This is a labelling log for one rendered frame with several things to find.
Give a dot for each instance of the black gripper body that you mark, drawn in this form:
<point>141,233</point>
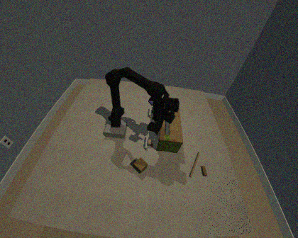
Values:
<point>155,127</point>

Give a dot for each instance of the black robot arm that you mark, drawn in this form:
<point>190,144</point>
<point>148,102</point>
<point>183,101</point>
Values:
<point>154,89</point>

